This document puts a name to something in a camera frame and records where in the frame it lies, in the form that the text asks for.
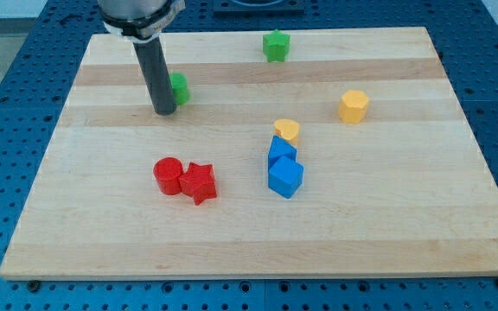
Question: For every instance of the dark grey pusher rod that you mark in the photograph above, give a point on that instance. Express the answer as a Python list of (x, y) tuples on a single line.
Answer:
[(156, 75)]

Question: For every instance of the green cylinder block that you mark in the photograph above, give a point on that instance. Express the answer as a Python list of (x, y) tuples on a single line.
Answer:
[(180, 88)]

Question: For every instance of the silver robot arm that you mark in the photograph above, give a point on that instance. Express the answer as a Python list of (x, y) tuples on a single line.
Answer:
[(142, 22)]

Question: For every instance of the wooden board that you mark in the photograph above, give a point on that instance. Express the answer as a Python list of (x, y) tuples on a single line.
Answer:
[(404, 193)]

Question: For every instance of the red cylinder block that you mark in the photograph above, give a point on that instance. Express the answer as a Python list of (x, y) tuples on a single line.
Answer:
[(167, 172)]

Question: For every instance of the green star block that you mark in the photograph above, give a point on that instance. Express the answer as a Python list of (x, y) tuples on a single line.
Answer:
[(276, 46)]

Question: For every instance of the red star block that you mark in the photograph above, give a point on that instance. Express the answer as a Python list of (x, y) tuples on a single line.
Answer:
[(198, 182)]

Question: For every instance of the yellow heart block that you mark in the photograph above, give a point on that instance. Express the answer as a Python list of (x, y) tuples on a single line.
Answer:
[(288, 130)]

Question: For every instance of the blue pentagon block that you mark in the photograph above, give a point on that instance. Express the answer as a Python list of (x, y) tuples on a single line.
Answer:
[(278, 148)]

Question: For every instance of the blue cube block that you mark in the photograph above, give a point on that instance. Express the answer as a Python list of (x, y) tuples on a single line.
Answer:
[(285, 177)]

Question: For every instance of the yellow hexagon block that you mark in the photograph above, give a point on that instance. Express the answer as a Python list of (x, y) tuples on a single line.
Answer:
[(353, 106)]

